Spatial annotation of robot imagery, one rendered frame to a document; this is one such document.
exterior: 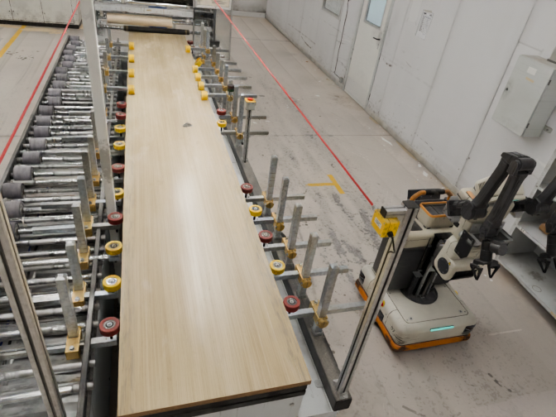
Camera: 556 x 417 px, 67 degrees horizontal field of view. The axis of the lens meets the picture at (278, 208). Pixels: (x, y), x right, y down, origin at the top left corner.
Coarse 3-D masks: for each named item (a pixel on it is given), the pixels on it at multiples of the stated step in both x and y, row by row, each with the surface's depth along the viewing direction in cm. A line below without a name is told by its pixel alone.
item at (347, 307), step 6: (330, 306) 207; (336, 306) 207; (342, 306) 208; (348, 306) 208; (354, 306) 209; (360, 306) 210; (300, 312) 201; (306, 312) 202; (312, 312) 202; (330, 312) 206; (336, 312) 207; (342, 312) 209; (294, 318) 200
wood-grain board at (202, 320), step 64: (128, 64) 440; (192, 64) 467; (128, 128) 319; (192, 128) 333; (128, 192) 251; (192, 192) 260; (128, 256) 206; (192, 256) 212; (256, 256) 218; (128, 320) 176; (192, 320) 180; (256, 320) 184; (128, 384) 153; (192, 384) 156; (256, 384) 159
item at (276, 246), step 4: (320, 240) 250; (324, 240) 250; (328, 240) 251; (268, 244) 241; (272, 244) 241; (276, 244) 241; (280, 244) 242; (284, 244) 242; (296, 244) 244; (300, 244) 244; (304, 244) 245; (320, 244) 248; (324, 244) 249; (328, 244) 250; (264, 248) 238; (268, 248) 238; (272, 248) 240; (276, 248) 241; (280, 248) 241; (284, 248) 242; (296, 248) 245
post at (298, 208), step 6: (300, 204) 222; (294, 210) 225; (300, 210) 223; (294, 216) 226; (300, 216) 225; (294, 222) 227; (294, 228) 229; (294, 234) 232; (288, 240) 238; (294, 240) 234; (288, 246) 238; (294, 246) 237; (288, 258) 242
